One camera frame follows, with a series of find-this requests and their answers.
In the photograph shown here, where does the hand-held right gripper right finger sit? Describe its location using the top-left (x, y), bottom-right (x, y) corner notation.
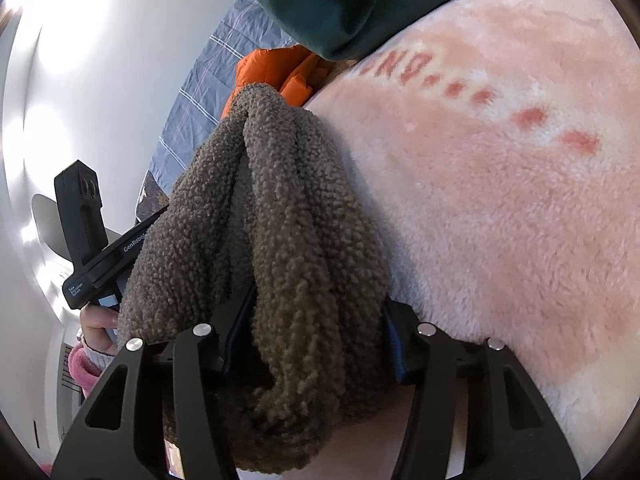
top-left (382, 300), bottom-right (581, 480)

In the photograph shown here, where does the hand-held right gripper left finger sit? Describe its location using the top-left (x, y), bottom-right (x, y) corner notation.
top-left (50, 285), bottom-right (261, 480)

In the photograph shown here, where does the brown fleece jacket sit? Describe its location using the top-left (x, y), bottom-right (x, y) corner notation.
top-left (117, 82), bottom-right (397, 474)

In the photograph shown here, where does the person's left forearm pink sleeve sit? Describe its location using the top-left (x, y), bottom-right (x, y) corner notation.
top-left (67, 341), bottom-right (104, 399)

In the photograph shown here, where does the person's left hand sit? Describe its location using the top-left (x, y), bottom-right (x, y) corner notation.
top-left (80, 305), bottom-right (121, 356)

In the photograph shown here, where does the dark patterned blanket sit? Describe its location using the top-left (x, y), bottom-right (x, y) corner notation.
top-left (135, 172), bottom-right (172, 227)

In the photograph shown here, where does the pink fluffy blanket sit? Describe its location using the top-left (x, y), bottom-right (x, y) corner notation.
top-left (301, 0), bottom-right (640, 480)

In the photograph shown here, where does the blue plaid quilt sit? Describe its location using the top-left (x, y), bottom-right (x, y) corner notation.
top-left (149, 0), bottom-right (292, 197)

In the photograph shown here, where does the orange padded garment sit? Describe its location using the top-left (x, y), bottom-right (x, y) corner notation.
top-left (220, 44), bottom-right (332, 122)

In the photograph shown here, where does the dark green garment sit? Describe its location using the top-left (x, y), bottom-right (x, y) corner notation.
top-left (254, 0), bottom-right (497, 62)

